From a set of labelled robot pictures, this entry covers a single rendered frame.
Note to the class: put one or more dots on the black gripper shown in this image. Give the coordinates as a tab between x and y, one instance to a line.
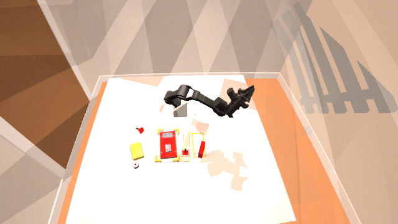
244	95

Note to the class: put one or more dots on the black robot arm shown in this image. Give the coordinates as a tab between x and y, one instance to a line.
219	106

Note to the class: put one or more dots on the yellow rectangular block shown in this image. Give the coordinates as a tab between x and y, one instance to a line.
137	152

